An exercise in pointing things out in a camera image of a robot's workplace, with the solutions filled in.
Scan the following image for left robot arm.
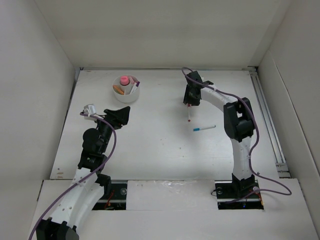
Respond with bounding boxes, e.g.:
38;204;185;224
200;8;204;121
29;104;131;240

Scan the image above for white round divided container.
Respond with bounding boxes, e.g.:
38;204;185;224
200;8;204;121
112;74;141;103

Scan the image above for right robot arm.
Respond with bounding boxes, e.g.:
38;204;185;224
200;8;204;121
183;70;257;199

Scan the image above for pink capped marker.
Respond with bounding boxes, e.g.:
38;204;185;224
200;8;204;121
130;81;140;94

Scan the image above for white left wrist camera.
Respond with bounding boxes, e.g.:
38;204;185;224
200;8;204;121
82;104;97;120

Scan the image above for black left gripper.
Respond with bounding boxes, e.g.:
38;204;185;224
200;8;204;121
92;106;129;153

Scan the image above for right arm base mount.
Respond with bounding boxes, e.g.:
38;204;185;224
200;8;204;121
211;180;264;210

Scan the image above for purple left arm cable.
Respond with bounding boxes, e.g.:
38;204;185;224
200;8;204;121
28;112;118;240

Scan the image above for blue capped marker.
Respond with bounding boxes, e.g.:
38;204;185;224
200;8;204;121
193;125;216;132

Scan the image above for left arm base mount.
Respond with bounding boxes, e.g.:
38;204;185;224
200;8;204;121
92;181;128;211

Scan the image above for aluminium side rail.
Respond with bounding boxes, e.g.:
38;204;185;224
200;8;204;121
248;67;291;179

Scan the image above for orange correction tape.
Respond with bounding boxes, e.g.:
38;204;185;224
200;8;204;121
112;84;125;95

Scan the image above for red capped marker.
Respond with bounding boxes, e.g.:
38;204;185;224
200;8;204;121
187;104;191;122

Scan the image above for pink glue bottle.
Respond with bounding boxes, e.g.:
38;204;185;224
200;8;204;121
119;75;131;86

